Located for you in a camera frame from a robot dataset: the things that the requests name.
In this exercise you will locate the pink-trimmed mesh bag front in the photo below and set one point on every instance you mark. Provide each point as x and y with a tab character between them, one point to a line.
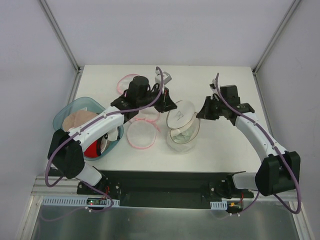
141	134

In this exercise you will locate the beige bra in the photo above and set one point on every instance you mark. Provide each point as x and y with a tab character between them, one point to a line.
77	119

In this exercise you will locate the white slotted cable duct left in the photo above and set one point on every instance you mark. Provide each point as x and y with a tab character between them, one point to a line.
72	201

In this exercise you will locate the teal plastic basket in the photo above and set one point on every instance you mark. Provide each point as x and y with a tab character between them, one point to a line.
87	104

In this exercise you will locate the red bra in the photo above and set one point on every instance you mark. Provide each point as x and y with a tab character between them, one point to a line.
94	150

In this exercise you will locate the pink-trimmed white mesh bag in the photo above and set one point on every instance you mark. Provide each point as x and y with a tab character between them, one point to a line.
124	82

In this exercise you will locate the white slotted cable duct right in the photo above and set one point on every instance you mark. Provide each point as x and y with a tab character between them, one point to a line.
219	205

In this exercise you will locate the cream mesh laundry bag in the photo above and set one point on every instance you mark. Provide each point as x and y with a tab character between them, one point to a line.
179	120

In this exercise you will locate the left aluminium frame post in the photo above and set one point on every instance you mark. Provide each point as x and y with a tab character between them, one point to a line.
59	34

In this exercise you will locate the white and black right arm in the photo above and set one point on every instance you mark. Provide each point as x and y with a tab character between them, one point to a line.
279	170

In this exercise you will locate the white black-trimmed bra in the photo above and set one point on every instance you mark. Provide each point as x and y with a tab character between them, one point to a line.
109	140

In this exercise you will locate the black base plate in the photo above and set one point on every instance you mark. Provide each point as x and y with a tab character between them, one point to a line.
160	189

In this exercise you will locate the white slotted cable duct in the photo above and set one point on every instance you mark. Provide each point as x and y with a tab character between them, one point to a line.
72	201
219	205

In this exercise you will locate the aluminium frame post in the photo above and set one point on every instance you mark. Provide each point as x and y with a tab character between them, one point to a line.
59	34
293	7

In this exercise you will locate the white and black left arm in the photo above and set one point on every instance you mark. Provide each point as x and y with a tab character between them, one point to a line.
66	151

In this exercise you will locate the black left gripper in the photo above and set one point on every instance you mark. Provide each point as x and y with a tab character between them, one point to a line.
163	100

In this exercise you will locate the pink-trimmed mesh bag middle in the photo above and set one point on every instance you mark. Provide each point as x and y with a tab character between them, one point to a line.
150	115

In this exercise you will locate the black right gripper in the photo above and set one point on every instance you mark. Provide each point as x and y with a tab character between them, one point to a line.
210	107

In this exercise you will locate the right aluminium frame post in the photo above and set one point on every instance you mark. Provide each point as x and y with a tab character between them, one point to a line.
293	7

